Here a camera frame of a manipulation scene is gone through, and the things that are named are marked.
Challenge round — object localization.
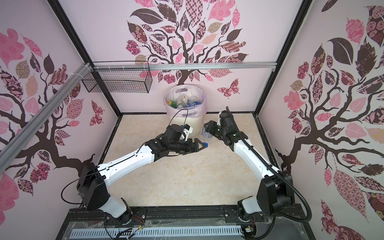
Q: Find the green bottle yellow cap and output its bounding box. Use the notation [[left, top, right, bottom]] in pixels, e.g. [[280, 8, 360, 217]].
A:
[[167, 101, 178, 109]]

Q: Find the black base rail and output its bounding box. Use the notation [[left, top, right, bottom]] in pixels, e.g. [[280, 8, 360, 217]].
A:
[[63, 204, 305, 226]]

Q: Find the black corrugated cable conduit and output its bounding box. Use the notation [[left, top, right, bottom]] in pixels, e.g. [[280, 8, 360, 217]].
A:
[[225, 106, 313, 223]]

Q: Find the white ribbed waste bin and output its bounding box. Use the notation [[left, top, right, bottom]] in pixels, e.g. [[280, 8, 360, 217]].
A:
[[171, 116, 203, 138]]

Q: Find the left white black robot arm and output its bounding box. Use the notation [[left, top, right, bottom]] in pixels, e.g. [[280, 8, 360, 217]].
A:
[[77, 124, 208, 219]]

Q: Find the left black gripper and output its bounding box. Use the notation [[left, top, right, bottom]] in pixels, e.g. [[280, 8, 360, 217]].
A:
[[169, 137, 206, 155]]

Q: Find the black wire mesh basket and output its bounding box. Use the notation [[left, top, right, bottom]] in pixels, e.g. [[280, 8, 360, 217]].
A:
[[82, 60, 153, 94]]

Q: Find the crushed clear bottle blue cap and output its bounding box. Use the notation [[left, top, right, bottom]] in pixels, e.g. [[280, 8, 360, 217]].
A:
[[201, 121, 213, 147]]

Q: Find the aluminium horizontal back rail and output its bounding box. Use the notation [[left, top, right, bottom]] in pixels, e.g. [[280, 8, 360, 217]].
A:
[[93, 62, 277, 71]]

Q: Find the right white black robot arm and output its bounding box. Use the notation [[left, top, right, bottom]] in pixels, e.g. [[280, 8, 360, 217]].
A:
[[204, 111, 295, 215]]

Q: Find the aluminium left side rail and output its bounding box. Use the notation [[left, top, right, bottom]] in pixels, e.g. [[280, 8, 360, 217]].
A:
[[1, 63, 92, 173]]

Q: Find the white slotted cable duct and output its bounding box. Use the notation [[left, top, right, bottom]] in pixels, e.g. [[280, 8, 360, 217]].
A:
[[65, 226, 243, 240]]

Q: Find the clear bottle bird label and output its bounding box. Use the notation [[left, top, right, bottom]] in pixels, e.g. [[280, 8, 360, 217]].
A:
[[177, 94, 188, 108]]

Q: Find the pink plastic bin liner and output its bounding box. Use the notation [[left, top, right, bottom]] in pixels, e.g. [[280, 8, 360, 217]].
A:
[[163, 85, 208, 118]]

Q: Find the Pocari bottle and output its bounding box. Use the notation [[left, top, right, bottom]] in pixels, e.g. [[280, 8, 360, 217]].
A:
[[187, 96, 201, 107]]

